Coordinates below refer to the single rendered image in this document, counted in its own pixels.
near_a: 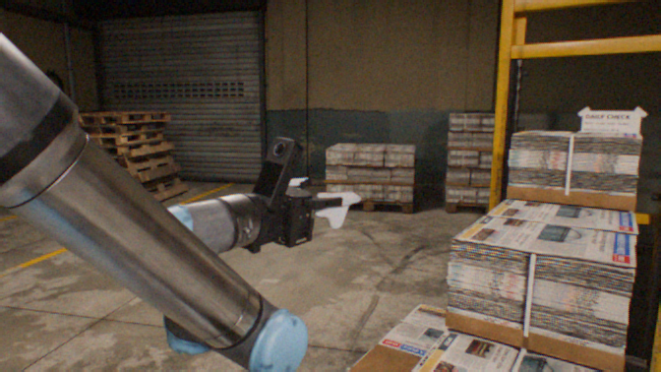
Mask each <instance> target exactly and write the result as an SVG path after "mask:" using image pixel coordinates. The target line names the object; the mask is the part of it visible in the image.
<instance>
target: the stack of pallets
mask: <svg viewBox="0 0 661 372"><path fill-rule="evenodd" d="M134 115H140V119H139V120H134ZM154 115H160V116H161V120H154V119H153V116H154ZM87 116H93V118H94V121H90V122H88V118H87ZM112 116H117V120H113V119H112ZM78 117H79V127H80V128H81V129H82V130H83V131H84V127H91V131H85V133H86V134H87V135H88V136H89V137H91V138H92V139H93V140H94V141H95V142H96V143H97V144H98V145H99V146H100V147H101V148H103V149H104V150H105V151H106V152H107V153H108V154H109V155H110V156H111V157H112V158H113V159H115V160H116V161H117V162H118V163H119V164H120V165H121V166H122V167H123V168H124V169H125V170H127V171H128V169H127V168H129V167H128V165H127V162H126V163H125V160H124V158H123V155H122V153H123V152H126V151H128V150H133V149H139V148H146V147H150V143H153V142H158V145H165V144H167V139H163V138H162V130H165V129H166V128H165V121H171V118H170V112H90V113H78ZM149 124H155V126H156V129H149V128H148V125H149ZM129 125H135V129H133V130H129ZM107 127H115V129H112V130H107ZM146 134H153V138H152V139H146ZM127 136H132V138H129V139H127ZM106 138H109V139H106ZM132 145H137V146H136V147H131V146H132ZM128 172H129V171H128ZM129 173H130V172H129ZM130 174H131V173H130Z"/></svg>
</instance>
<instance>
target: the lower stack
mask: <svg viewBox="0 0 661 372"><path fill-rule="evenodd" d="M446 310H447V309H443V308H439V307H434V306H429V305H425V304H420V305H419V306H417V307H416V308H415V309H414V310H413V311H412V312H411V313H409V315H408V316H407V317H406V318H405V319H404V320H403V321H402V320H400V324H399V325H397V326H396V327H394V328H393V329H392V330H391V331H390V332H389V333H388V334H387V335H385V336H384V337H383V338H382V339H381V340H380V342H379V343H378V344H379V345H382V346H385V347H388V348H391V349H394V350H397V351H400V352H403V353H406V354H409V355H412V356H416V357H419V358H423V357H424V356H425V355H426V353H427V352H428V351H429V350H430V349H431V346H432V345H433V344H434V343H435V342H436V340H437V339H438V338H439V337H441V336H442V335H443V334H444V333H445V332H446V331H447V330H448V327H446ZM401 322H402V323H401Z"/></svg>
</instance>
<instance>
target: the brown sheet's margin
mask: <svg viewBox="0 0 661 372"><path fill-rule="evenodd" d="M446 327H448V328H452V329H455V330H459V331H462V332H466V333H469V334H473V335H477V336H480V337H484V338H487V339H491V340H495V341H501V342H504V343H509V344H513V345H516V346H520V347H523V348H527V349H530V350H534V351H538V352H541V353H546V354H549V355H553V356H556V357H560V358H563V359H566V360H570V361H573V362H577V363H581V364H585V365H589V366H592V367H596V368H599V369H603V370H607V371H610V372H624V366H625V360H626V350H625V355H619V354H616V353H611V352H607V351H603V350H599V349H595V348H591V347H588V346H584V345H579V344H575V343H571V342H567V341H560V340H557V339H553V338H549V337H545V336H540V334H539V335H537V333H533V332H529V331H528V337H524V330H522V329H518V328H514V327H511V326H507V325H502V324H497V323H493V322H489V321H485V320H481V319H477V318H474V317H470V316H465V315H461V314H458V313H454V312H451V311H449V310H448V309H447V310H446Z"/></svg>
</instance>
